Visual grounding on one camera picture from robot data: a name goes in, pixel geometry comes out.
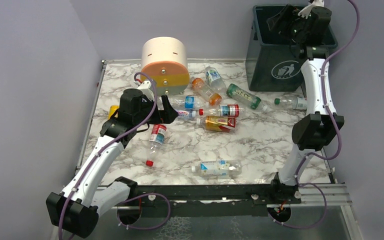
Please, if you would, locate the dark green trash bin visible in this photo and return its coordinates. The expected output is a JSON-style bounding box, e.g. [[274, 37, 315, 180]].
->
[[245, 5, 338, 92]]

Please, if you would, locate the gold red drink bottle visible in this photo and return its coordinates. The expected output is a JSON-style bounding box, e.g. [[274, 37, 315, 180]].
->
[[195, 116, 237, 133]]

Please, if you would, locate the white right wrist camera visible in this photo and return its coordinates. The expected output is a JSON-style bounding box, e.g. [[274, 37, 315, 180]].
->
[[297, 0, 325, 19]]

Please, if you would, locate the green tea bottle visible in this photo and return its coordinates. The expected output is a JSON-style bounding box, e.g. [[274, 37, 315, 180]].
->
[[226, 83, 268, 112]]

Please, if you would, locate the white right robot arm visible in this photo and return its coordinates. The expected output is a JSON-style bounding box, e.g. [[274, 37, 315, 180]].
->
[[266, 0, 345, 200]]

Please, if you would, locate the clear bottle purple label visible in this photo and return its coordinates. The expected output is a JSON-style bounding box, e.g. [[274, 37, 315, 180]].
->
[[177, 109, 197, 121]]

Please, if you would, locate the round pastel drawer cabinet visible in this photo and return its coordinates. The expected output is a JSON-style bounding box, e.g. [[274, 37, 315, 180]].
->
[[141, 36, 190, 96]]

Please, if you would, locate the clear bottle blue label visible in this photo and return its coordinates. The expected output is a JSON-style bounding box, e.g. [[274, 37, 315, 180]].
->
[[168, 95, 206, 110]]

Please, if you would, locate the clear bottle green cap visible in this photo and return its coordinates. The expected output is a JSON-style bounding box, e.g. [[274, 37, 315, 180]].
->
[[274, 96, 308, 111]]

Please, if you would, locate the yellow drink bottle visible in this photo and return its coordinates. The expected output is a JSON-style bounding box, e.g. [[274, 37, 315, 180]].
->
[[108, 105, 119, 119]]

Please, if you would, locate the red label water bottle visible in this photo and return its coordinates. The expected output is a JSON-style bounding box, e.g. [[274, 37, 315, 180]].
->
[[198, 104, 246, 118]]

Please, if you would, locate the white blue tea bottle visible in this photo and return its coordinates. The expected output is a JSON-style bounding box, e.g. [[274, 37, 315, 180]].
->
[[191, 160, 242, 178]]

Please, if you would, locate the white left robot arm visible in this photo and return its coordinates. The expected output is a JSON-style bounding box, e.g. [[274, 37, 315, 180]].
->
[[46, 88, 179, 240]]

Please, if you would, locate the orange juice bottle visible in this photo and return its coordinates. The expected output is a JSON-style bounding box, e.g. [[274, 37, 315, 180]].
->
[[191, 77, 222, 106]]

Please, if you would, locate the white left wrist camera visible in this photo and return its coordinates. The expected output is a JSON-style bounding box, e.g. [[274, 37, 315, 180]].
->
[[137, 80, 155, 102]]

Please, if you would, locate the black front mounting rail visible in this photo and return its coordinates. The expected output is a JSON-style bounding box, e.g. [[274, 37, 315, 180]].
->
[[133, 184, 301, 217]]

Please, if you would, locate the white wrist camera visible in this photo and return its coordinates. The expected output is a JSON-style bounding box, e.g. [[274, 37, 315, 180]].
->
[[137, 80, 155, 102], [297, 0, 325, 19]]

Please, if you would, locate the clear bottle green-white label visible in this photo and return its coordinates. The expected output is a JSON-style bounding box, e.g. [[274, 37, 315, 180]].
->
[[205, 65, 227, 93]]

